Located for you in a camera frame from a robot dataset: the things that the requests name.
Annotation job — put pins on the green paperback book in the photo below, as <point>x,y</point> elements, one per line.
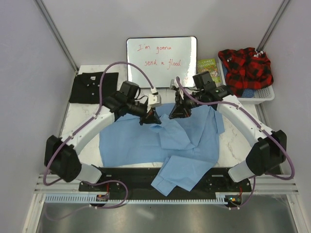
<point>209,65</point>

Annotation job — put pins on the white dry-erase board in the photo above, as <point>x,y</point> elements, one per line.
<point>164,58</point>

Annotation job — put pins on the light blue long sleeve shirt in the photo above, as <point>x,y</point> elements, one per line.
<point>187,147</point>

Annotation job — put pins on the white slotted cable duct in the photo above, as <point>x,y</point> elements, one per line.
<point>95,199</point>

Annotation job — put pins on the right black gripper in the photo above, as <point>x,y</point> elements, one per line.
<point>181,109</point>

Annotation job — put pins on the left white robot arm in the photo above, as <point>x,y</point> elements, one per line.
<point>61,153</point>

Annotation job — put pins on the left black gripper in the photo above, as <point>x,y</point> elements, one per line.
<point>151,117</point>

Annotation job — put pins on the white plastic basket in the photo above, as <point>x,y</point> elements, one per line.
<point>261,95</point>

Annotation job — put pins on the folded black shirt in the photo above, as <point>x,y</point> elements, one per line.
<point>85,88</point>

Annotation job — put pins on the red black plaid shirt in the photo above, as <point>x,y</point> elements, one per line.
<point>246,69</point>

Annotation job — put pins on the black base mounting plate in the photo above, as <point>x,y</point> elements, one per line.
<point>136,183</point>

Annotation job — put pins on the blue checkered cloth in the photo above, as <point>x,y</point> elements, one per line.
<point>248,93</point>

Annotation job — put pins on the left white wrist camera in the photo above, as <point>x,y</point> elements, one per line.
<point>154,100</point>

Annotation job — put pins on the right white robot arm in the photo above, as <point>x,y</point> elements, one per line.
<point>268,147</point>

